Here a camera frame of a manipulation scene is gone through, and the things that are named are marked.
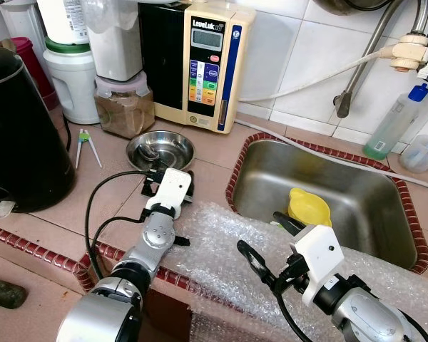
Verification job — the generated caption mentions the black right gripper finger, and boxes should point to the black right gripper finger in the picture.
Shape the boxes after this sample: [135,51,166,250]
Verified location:
[272,211,307,239]
[236,239,277,287]

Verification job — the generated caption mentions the yellow plastic bowl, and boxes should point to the yellow plastic bowl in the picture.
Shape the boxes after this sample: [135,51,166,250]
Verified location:
[287,187,334,229]

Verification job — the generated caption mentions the steel bowl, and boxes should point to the steel bowl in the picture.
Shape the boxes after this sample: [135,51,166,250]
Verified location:
[126,130,196,172]

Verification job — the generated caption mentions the steel kitchen sink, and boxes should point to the steel kitchen sink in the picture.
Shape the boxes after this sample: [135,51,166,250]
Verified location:
[232,139,420,271]

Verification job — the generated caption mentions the clear bubble wrap sheet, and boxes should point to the clear bubble wrap sheet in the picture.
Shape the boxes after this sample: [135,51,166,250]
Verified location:
[157,201,428,342]

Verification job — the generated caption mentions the brown powder plastic jar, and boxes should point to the brown powder plastic jar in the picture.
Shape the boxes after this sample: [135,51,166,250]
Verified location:
[94,75,156,140]

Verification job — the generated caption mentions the green white training chopsticks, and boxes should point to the green white training chopsticks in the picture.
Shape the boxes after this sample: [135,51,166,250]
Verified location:
[75,128,104,170]

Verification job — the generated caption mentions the beige water ionizer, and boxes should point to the beige water ionizer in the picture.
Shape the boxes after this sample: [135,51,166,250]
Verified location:
[139,0,258,135]

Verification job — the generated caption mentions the white plastic jug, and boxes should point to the white plastic jug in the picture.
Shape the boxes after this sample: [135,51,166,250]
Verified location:
[43,37,101,125]

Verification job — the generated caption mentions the steel swivel faucet pipe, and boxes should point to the steel swivel faucet pipe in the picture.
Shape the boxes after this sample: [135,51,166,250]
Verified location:
[334,0,407,120]

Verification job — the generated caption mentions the clear dish soap bottle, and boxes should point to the clear dish soap bottle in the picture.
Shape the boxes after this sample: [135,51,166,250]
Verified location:
[362,82,428,161]

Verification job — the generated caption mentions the black electric kettle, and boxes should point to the black electric kettle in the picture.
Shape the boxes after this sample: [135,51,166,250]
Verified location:
[0,46,76,213]

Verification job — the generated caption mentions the frosted plastic container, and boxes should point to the frosted plastic container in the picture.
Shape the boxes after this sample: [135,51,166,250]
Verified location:
[82,0,143,83]

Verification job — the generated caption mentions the clear plastic cup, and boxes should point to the clear plastic cup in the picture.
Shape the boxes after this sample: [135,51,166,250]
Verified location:
[401,134,428,174]

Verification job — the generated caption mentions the red plastic container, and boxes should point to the red plastic container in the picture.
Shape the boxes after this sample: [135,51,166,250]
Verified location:
[0,37,58,111]

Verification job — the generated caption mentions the black oblong lighter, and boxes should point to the black oblong lighter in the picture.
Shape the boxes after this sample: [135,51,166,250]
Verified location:
[0,276,28,311]

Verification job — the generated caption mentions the white labelled bottle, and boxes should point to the white labelled bottle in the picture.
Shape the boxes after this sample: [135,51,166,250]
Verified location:
[37,0,92,45]

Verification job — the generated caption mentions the beige faucet diverter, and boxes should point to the beige faucet diverter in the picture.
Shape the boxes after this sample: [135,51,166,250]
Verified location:
[390,32,428,72]

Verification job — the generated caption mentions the dark round pot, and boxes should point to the dark round pot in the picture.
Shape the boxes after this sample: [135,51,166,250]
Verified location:
[310,0,393,16]

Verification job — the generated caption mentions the chrome tap spout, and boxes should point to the chrome tap spout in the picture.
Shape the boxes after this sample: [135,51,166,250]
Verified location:
[410,0,428,36]

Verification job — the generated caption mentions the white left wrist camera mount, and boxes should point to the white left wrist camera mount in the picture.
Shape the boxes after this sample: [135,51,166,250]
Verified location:
[144,167,193,214]

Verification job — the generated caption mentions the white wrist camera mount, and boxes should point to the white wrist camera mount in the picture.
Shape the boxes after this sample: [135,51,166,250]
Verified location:
[289,224,345,306]
[144,167,193,214]

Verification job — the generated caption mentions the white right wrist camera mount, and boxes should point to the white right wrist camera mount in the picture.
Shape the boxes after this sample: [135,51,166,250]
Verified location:
[289,224,345,306]

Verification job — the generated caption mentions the thick grey drain hose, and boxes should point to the thick grey drain hose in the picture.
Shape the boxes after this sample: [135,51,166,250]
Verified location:
[234,118,428,195]

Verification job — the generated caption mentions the thin white supply hose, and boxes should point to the thin white supply hose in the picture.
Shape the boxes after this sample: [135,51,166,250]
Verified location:
[239,46,397,103]

